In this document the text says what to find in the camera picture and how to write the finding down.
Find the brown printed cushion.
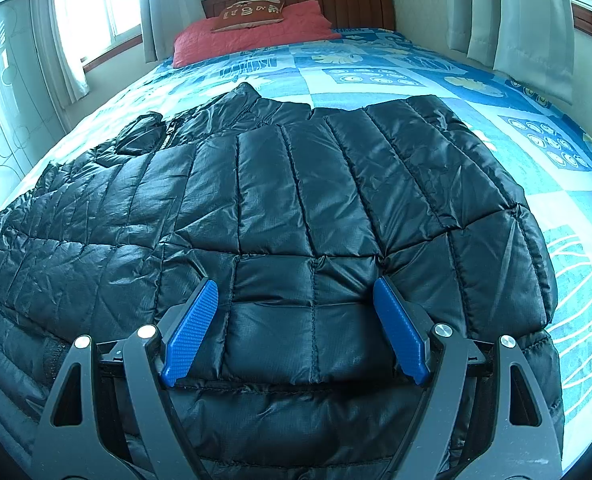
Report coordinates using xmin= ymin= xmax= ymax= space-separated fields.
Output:
xmin=211 ymin=0 xmax=285 ymax=33

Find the white curtain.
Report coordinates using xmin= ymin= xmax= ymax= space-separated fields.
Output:
xmin=33 ymin=0 xmax=90 ymax=108
xmin=136 ymin=0 xmax=204 ymax=63
xmin=445 ymin=0 xmax=575 ymax=106

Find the wooden headboard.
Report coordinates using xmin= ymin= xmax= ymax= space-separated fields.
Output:
xmin=202 ymin=0 xmax=395 ymax=31

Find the black puffer jacket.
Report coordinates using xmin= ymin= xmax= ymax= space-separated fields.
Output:
xmin=0 ymin=81 xmax=566 ymax=480

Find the window with wooden sill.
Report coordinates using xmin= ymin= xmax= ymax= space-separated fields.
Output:
xmin=50 ymin=0 xmax=144 ymax=72

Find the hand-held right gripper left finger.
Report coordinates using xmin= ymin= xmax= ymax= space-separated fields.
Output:
xmin=30 ymin=277 xmax=220 ymax=480

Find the blue patterned bed sheet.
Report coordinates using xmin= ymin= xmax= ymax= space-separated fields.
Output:
xmin=0 ymin=27 xmax=592 ymax=471

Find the red pillow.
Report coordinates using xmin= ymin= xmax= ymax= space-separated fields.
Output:
xmin=172 ymin=1 xmax=341 ymax=69

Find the frosted glass wardrobe door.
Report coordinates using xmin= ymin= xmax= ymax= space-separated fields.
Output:
xmin=0 ymin=0 xmax=71 ymax=211

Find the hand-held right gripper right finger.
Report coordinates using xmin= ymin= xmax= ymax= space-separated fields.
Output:
xmin=373 ymin=275 xmax=563 ymax=480

